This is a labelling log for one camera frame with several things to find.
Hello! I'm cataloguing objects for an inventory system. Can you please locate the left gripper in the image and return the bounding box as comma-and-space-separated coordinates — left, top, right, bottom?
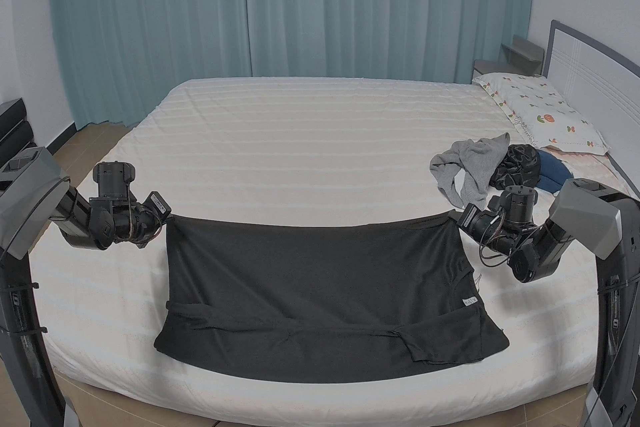
124, 191, 172, 249

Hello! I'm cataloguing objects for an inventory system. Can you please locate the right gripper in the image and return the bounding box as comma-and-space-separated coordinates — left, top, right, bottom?
457, 206, 507, 247

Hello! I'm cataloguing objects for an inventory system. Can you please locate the black T-shirt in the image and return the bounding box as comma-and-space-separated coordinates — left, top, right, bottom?
152, 210, 511, 378

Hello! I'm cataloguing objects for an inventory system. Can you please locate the bed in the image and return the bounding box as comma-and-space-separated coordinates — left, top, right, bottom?
27, 20, 640, 421

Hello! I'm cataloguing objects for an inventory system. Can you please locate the grey garment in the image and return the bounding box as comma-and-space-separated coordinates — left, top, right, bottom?
430, 132, 512, 210

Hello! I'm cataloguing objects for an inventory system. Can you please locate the black shiny garment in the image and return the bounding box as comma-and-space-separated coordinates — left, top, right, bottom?
489, 144, 542, 190

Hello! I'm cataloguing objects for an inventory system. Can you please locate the blue garment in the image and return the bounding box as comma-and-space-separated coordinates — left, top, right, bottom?
536, 150, 573, 193

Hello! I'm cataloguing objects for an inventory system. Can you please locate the white printed pillow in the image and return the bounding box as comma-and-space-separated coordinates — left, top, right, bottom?
472, 72, 610, 155

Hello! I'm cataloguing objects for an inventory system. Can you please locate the black chest of drawers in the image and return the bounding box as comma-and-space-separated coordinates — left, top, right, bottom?
0, 97, 37, 158

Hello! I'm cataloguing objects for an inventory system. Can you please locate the grey bedside table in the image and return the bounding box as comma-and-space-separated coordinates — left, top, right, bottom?
472, 35, 545, 78

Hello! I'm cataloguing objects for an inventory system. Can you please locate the blue-green curtain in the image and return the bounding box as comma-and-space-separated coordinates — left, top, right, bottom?
47, 0, 536, 128

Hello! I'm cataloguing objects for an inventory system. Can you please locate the black cable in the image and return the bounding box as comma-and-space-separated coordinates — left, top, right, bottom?
477, 230, 513, 269

